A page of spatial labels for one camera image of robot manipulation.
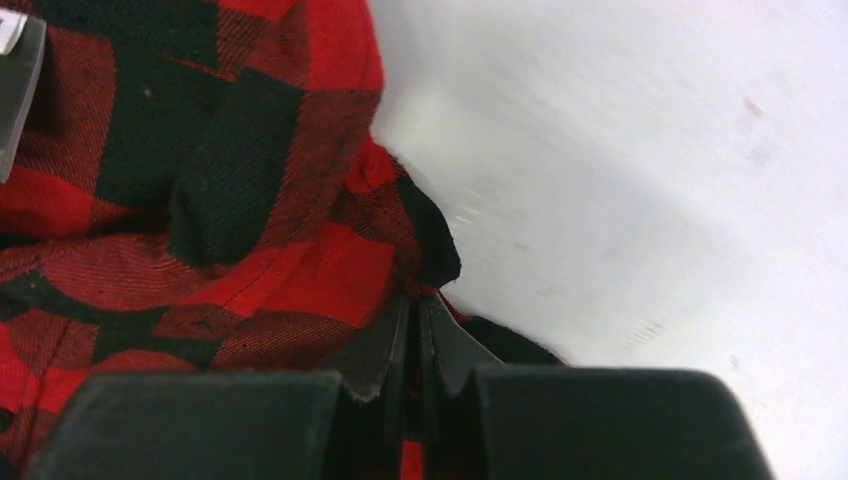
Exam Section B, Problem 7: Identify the red black plaid shirt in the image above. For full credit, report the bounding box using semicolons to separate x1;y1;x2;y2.
0;0;568;480

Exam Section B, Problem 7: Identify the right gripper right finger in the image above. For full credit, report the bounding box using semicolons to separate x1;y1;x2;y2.
417;296;772;479

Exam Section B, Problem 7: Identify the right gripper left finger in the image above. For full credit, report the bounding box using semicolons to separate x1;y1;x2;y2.
27;294;410;479

